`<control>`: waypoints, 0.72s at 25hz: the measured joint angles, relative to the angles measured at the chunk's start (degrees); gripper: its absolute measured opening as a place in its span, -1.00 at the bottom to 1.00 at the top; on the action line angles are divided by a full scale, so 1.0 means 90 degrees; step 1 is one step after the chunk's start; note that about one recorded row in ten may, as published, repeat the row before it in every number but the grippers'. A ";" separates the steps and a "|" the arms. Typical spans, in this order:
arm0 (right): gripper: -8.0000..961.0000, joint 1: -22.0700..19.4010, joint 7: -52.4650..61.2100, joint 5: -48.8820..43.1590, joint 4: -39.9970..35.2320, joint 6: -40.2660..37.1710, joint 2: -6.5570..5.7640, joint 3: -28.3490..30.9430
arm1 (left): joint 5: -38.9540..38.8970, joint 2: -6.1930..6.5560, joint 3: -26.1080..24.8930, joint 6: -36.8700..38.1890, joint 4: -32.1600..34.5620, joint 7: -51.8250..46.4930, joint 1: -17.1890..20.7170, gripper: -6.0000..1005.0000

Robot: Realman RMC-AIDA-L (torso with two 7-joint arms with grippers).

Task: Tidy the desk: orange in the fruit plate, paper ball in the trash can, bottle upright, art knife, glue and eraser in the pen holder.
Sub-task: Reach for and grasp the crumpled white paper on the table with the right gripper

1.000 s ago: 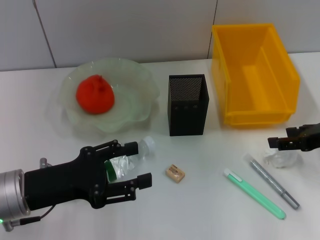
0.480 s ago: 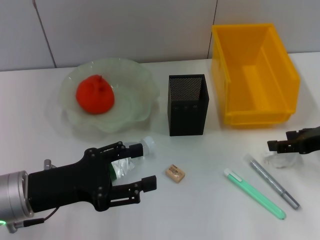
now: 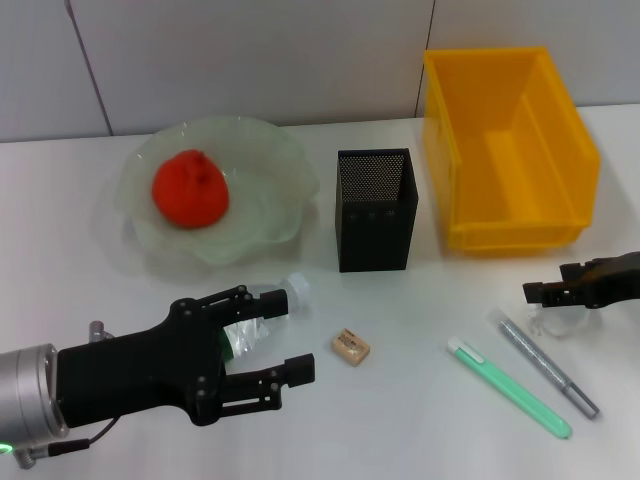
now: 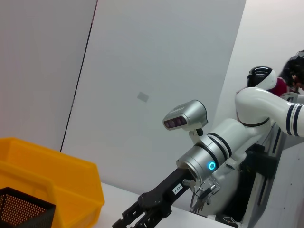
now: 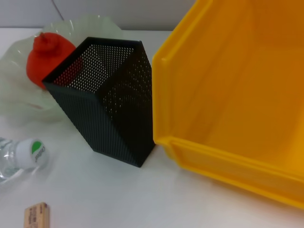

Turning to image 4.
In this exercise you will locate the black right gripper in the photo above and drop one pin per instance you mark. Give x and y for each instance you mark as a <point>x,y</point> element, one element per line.
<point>166,192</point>

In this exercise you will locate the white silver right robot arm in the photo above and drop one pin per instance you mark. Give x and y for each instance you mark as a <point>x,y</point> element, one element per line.
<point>228,135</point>

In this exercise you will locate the black mesh pen holder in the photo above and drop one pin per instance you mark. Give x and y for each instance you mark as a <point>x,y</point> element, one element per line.
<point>23,209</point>

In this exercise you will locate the silver right wrist plug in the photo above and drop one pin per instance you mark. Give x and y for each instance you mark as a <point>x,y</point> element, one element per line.
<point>187,183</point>

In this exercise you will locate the yellow plastic bin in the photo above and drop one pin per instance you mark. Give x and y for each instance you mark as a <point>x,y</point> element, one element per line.
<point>59,175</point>

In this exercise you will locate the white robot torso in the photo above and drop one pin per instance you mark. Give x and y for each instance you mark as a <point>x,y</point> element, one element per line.
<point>223,187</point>

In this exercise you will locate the black robot lift column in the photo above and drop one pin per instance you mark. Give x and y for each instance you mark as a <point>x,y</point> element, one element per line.
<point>259,166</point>

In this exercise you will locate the white black robot head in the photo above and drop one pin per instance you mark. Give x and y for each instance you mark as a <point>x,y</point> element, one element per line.
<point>263,76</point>

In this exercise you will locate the person with dark hair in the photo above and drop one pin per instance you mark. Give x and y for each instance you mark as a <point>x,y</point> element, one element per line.
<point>292,71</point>

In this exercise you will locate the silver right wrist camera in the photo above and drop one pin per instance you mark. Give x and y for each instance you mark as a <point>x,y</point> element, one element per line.
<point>187,114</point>

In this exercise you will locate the small grey wall sticker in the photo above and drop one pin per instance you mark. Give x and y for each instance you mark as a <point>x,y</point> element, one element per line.
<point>143,96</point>

